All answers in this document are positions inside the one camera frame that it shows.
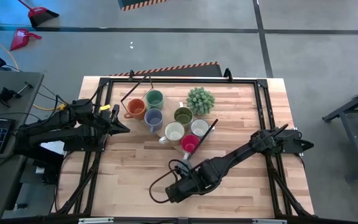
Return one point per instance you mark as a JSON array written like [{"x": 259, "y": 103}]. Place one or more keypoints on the dark metal stand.
[{"x": 357, "y": 146}]

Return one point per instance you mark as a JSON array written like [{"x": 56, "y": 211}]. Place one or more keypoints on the black equipment box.
[{"x": 42, "y": 165}]

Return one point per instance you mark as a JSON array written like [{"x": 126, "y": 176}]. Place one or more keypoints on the orange mug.
[{"x": 137, "y": 108}]

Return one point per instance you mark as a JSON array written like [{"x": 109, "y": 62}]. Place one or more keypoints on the grey-green mug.
[{"x": 199, "y": 127}]

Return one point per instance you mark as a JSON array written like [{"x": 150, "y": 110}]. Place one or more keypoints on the red and white mug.
[{"x": 190, "y": 143}]

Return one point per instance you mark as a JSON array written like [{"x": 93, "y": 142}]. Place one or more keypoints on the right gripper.
[{"x": 182, "y": 189}]

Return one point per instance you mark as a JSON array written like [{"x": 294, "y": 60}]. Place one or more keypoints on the green mug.
[{"x": 154, "y": 99}]

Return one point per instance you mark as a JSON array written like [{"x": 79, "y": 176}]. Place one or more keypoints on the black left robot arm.
[{"x": 57, "y": 133}]

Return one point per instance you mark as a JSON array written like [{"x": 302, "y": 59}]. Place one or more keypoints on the white paper sheet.
[{"x": 51, "y": 148}]

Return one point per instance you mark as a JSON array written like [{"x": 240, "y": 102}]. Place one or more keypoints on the silver metal bracket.
[
  {"x": 95, "y": 220},
  {"x": 269, "y": 221}
]

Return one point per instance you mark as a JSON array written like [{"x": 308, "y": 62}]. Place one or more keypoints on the red dustpan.
[{"x": 22, "y": 37}]

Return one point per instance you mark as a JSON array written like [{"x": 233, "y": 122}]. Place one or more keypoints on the red hand broom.
[{"x": 40, "y": 15}]

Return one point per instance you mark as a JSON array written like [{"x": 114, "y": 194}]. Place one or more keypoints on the green succulent potted plant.
[{"x": 200, "y": 101}]

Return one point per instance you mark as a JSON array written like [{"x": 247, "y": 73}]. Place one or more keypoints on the white mug olive interior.
[{"x": 183, "y": 117}]

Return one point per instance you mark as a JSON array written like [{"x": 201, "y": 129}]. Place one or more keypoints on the black hazard-striped platform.
[
  {"x": 129, "y": 3},
  {"x": 197, "y": 71}
]

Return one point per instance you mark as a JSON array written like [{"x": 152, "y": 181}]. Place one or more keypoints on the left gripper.
[{"x": 107, "y": 119}]

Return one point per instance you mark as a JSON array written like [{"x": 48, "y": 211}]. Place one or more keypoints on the black aluminium table frame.
[{"x": 182, "y": 80}]

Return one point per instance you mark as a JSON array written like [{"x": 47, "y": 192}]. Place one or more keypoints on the grey mug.
[{"x": 153, "y": 118}]

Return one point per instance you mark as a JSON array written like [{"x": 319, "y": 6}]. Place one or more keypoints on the grey desk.
[{"x": 14, "y": 84}]

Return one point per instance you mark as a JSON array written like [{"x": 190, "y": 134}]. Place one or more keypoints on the black desk clamp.
[{"x": 5, "y": 93}]

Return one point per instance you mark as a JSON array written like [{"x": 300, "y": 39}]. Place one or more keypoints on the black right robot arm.
[{"x": 228, "y": 158}]

